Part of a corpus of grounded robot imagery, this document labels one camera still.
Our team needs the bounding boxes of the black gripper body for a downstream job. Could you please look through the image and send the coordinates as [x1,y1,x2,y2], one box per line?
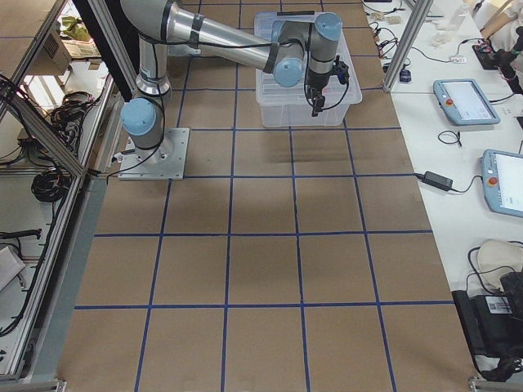
[304,56,348,107]

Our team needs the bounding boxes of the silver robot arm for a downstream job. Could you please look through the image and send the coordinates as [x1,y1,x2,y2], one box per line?
[121,1,350,117]

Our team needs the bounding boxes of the clear plastic storage box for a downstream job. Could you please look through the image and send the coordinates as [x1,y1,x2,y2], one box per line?
[254,12,362,127]

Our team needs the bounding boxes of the far blue teach pendant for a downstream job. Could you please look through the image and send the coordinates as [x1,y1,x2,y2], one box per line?
[432,78,500,126]

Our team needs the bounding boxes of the blue teach pendant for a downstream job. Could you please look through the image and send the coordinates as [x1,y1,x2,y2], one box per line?
[481,149,522,217]
[432,78,500,126]

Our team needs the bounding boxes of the black power adapter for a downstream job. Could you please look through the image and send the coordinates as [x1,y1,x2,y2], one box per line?
[422,171,453,192]

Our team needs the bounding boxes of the near blue teach pendant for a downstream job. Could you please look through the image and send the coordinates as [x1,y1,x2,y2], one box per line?
[481,149,522,217]

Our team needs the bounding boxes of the white cap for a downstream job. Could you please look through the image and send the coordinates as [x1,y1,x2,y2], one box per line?
[477,239,522,289]

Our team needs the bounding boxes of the black laptop device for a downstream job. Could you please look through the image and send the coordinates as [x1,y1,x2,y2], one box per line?
[452,290,522,358]

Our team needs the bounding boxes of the aluminium frame post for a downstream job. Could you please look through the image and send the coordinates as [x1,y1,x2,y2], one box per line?
[383,0,433,92]

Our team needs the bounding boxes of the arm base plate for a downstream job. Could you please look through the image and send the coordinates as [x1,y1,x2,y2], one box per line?
[118,127,190,180]

